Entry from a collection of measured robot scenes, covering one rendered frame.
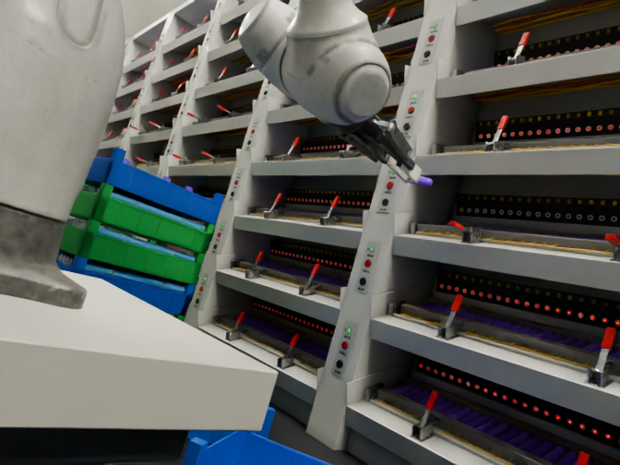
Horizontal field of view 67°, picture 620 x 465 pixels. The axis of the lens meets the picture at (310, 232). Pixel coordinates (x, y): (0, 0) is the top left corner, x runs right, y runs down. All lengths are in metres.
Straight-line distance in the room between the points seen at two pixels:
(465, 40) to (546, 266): 0.65
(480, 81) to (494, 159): 0.20
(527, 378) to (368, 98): 0.54
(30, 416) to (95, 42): 0.26
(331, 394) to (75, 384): 0.88
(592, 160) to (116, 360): 0.83
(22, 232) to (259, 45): 0.45
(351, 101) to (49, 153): 0.33
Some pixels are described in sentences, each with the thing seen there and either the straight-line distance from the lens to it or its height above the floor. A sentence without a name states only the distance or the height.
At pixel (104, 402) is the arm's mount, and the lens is 0.29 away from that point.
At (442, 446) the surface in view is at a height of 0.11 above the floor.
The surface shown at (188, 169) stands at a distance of 2.08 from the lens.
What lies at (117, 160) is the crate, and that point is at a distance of 1.08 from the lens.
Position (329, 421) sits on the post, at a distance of 1.11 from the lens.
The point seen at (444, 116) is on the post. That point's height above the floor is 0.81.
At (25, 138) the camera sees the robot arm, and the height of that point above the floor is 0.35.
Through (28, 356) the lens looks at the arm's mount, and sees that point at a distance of 0.27.
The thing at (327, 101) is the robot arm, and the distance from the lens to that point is 0.58.
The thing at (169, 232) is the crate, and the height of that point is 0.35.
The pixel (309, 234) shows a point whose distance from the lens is 1.29.
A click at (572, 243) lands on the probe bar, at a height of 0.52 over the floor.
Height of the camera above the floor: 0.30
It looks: 7 degrees up
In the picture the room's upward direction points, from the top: 17 degrees clockwise
